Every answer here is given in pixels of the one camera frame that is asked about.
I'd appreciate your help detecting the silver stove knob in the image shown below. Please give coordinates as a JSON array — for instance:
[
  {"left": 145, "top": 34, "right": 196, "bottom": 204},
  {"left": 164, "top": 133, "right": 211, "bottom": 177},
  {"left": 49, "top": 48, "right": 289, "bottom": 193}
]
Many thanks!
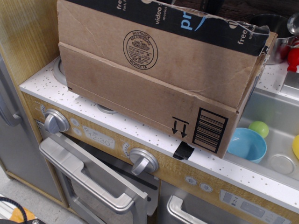
[
  {"left": 44, "top": 109, "right": 70, "bottom": 134},
  {"left": 129, "top": 148, "right": 159, "bottom": 175}
]

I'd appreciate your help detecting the yellow plastic ball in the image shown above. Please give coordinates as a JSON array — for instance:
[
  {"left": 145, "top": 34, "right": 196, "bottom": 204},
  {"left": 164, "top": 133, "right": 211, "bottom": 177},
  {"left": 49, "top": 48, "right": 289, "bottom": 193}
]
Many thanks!
[{"left": 292, "top": 135, "right": 299, "bottom": 159}]

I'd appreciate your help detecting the green plastic ball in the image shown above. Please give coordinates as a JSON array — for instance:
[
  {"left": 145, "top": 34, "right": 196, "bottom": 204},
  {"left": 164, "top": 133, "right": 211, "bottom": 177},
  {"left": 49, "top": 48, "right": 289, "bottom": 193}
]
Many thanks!
[{"left": 248, "top": 121, "right": 269, "bottom": 138}]

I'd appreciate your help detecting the silver ladle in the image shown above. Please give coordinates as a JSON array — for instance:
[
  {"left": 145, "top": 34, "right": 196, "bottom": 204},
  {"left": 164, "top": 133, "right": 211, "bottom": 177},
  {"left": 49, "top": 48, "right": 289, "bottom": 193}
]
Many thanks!
[{"left": 287, "top": 13, "right": 299, "bottom": 35}]

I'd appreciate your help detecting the oven clock display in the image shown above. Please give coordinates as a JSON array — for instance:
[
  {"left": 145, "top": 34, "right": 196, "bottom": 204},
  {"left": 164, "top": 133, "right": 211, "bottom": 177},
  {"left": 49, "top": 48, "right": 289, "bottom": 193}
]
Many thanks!
[{"left": 83, "top": 126, "right": 115, "bottom": 149}]

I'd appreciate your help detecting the large brown cardboard box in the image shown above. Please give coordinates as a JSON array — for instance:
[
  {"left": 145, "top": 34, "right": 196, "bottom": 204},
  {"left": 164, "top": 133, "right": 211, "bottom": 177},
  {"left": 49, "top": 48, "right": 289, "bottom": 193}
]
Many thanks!
[{"left": 57, "top": 0, "right": 276, "bottom": 157}]

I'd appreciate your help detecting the blue plastic bowl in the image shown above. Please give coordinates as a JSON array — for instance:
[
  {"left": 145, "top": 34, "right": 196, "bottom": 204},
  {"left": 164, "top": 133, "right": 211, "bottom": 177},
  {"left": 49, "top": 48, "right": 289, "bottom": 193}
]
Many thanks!
[{"left": 227, "top": 128, "right": 267, "bottom": 163}]

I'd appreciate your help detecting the black cable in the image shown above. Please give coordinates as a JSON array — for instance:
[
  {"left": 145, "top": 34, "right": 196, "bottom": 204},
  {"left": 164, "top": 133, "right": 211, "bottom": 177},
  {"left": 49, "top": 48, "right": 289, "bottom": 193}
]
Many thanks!
[{"left": 0, "top": 196, "right": 28, "bottom": 222}]

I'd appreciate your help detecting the black tape patch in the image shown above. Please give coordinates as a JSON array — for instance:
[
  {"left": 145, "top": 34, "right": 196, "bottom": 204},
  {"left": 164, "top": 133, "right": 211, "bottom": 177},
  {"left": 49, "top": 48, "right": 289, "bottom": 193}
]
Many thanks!
[{"left": 173, "top": 141, "right": 194, "bottom": 160}]

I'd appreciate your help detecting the red toy bottle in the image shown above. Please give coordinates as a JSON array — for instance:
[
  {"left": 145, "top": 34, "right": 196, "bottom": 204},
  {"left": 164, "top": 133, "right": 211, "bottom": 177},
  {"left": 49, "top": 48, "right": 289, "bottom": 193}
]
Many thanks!
[{"left": 287, "top": 48, "right": 299, "bottom": 72}]

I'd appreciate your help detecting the grey toy fridge door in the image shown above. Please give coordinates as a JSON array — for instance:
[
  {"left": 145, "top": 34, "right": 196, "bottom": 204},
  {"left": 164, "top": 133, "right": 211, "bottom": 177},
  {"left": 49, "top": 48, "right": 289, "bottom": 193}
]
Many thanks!
[{"left": 0, "top": 60, "right": 62, "bottom": 202}]

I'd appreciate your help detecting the silver dishwasher door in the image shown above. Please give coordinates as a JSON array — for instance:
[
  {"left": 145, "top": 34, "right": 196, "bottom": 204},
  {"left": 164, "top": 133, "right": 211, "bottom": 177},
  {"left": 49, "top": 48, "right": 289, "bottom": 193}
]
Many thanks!
[{"left": 157, "top": 182, "right": 293, "bottom": 224}]

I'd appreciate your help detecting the left silver stove knob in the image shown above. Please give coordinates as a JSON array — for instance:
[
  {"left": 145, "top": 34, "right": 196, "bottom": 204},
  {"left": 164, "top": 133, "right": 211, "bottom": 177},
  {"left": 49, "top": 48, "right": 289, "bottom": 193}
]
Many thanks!
[{"left": 44, "top": 109, "right": 70, "bottom": 134}]

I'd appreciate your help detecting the steel cooking pot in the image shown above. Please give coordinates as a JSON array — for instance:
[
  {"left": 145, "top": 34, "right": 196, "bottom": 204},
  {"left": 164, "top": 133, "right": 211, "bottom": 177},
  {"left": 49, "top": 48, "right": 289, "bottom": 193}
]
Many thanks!
[{"left": 250, "top": 14, "right": 295, "bottom": 65}]

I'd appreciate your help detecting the silver toy oven door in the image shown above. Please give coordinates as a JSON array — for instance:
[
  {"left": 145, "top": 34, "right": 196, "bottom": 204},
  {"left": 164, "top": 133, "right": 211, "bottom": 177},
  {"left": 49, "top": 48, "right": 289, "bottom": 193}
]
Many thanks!
[{"left": 39, "top": 135, "right": 160, "bottom": 224}]

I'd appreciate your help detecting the metal kitchen sink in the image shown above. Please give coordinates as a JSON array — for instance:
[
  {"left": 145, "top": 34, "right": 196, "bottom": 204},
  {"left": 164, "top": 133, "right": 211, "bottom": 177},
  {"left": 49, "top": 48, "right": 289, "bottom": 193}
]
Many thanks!
[{"left": 224, "top": 89, "right": 299, "bottom": 189}]

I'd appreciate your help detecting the right silver stove knob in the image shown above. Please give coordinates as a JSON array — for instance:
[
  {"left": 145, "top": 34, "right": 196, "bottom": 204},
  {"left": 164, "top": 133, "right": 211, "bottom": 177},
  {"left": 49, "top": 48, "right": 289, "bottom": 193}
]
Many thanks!
[{"left": 129, "top": 148, "right": 159, "bottom": 175}]

